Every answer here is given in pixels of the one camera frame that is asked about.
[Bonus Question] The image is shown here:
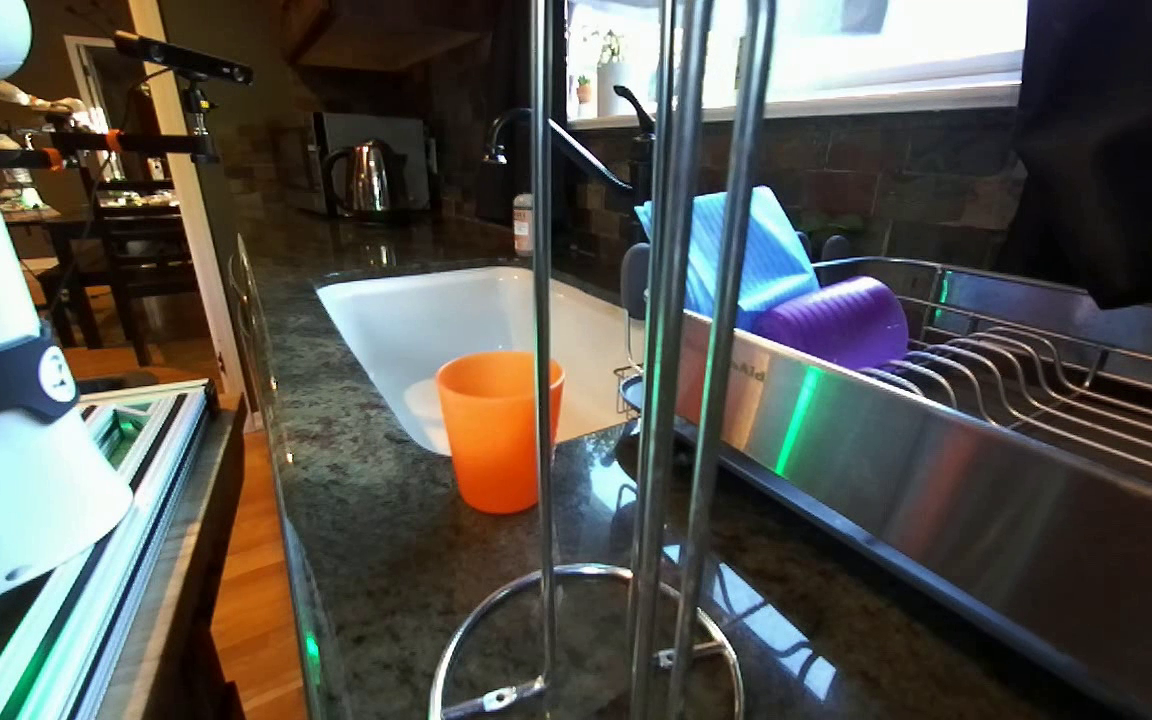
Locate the dark bronze faucet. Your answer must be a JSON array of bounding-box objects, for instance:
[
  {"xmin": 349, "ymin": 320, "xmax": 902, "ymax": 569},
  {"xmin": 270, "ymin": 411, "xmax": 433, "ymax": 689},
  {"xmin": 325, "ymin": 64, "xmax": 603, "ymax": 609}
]
[{"xmin": 479, "ymin": 80, "xmax": 670, "ymax": 209}]

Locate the round cleanser canister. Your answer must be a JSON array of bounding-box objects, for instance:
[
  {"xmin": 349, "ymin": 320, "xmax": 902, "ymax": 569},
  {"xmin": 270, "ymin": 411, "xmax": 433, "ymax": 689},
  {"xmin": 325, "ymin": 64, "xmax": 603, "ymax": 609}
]
[{"xmin": 507, "ymin": 193, "xmax": 540, "ymax": 259}]

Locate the steel dish drying rack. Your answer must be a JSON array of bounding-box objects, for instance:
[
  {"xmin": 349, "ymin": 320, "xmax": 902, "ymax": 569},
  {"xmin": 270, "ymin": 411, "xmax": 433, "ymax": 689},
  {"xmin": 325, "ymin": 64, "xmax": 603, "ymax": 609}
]
[{"xmin": 615, "ymin": 234, "xmax": 1152, "ymax": 720}]

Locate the orange plastic cup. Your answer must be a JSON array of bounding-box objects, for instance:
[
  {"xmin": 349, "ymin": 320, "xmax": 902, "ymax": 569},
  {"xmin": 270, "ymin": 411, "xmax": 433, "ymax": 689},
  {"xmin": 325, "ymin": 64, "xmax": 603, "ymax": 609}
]
[{"xmin": 433, "ymin": 346, "xmax": 568, "ymax": 518}]

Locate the dark wooden chair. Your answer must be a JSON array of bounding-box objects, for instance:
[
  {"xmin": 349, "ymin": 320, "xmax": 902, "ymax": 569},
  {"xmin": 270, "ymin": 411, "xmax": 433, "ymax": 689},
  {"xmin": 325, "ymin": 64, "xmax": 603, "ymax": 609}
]
[{"xmin": 71, "ymin": 154, "xmax": 210, "ymax": 371}]

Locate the white kitchen sink basin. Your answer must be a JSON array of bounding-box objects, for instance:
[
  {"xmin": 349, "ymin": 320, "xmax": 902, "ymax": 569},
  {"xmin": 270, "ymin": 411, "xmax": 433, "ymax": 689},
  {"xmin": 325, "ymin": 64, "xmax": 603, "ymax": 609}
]
[{"xmin": 313, "ymin": 259, "xmax": 646, "ymax": 458}]

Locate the metal robot stand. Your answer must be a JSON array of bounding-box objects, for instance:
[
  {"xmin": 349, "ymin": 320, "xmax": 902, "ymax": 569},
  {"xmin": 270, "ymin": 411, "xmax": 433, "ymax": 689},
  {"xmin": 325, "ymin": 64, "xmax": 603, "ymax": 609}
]
[{"xmin": 0, "ymin": 374, "xmax": 250, "ymax": 720}]

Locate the white plant pot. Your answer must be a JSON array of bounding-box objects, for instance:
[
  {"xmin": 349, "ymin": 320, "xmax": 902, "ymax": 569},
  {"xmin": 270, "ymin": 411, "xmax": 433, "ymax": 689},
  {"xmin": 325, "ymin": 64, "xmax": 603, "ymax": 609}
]
[{"xmin": 588, "ymin": 55, "xmax": 630, "ymax": 118}]

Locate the green potted plant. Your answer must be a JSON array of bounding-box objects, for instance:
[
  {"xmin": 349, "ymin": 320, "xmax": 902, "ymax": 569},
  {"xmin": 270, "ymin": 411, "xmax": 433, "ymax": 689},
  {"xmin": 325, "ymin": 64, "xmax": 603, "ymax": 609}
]
[{"xmin": 588, "ymin": 25, "xmax": 630, "ymax": 66}]

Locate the purple plastic cup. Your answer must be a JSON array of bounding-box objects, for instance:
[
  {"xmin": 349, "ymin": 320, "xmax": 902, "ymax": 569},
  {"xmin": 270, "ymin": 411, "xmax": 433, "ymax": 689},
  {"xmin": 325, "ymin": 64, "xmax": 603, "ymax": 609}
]
[{"xmin": 750, "ymin": 271, "xmax": 917, "ymax": 374}]

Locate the white window frame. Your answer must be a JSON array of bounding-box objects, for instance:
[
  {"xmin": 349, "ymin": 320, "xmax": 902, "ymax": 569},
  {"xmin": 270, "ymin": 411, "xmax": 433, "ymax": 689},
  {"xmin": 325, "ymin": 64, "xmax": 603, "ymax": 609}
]
[{"xmin": 561, "ymin": 0, "xmax": 1031, "ymax": 131}]

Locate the navy blue curtain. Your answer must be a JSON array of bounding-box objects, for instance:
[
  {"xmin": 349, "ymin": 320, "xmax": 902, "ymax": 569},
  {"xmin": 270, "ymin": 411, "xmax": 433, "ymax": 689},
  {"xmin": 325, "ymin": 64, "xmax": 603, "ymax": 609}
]
[{"xmin": 993, "ymin": 0, "xmax": 1152, "ymax": 314}]

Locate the black mounting bar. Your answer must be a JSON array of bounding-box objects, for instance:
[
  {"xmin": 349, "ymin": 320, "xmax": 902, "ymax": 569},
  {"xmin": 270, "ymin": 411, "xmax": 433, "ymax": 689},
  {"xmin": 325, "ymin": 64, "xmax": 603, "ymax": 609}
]
[{"xmin": 109, "ymin": 29, "xmax": 256, "ymax": 87}]

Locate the chrome wire paper towel holder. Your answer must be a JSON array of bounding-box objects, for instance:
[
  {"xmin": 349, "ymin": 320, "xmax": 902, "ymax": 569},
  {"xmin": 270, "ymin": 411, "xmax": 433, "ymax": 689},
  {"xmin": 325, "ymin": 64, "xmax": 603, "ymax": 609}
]
[{"xmin": 425, "ymin": 0, "xmax": 785, "ymax": 720}]

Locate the steel kettle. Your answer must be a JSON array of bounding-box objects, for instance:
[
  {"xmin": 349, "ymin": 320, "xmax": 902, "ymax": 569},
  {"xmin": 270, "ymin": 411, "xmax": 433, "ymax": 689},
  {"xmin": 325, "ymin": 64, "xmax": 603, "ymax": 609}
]
[{"xmin": 321, "ymin": 135, "xmax": 413, "ymax": 222}]

